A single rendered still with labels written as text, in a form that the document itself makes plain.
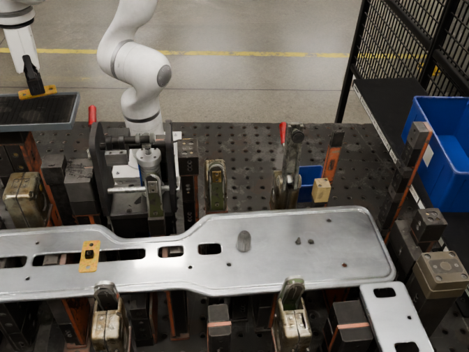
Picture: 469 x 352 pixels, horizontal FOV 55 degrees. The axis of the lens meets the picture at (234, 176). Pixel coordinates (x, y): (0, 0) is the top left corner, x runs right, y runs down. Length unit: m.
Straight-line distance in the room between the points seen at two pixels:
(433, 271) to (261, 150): 0.92
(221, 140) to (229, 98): 1.53
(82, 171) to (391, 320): 0.76
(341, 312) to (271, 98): 2.49
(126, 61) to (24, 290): 0.66
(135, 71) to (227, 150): 0.58
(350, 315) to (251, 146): 0.94
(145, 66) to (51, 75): 2.50
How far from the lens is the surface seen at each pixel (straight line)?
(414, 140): 1.13
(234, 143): 1.76
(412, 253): 1.10
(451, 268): 1.03
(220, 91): 3.37
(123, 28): 1.35
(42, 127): 1.15
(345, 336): 0.96
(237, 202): 1.52
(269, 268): 0.99
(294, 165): 1.07
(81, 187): 1.11
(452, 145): 1.39
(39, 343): 1.31
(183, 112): 3.15
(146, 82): 1.30
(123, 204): 1.18
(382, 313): 0.99
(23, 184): 1.13
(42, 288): 1.02
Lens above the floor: 1.81
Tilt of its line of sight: 43 degrees down
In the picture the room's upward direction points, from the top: 2 degrees clockwise
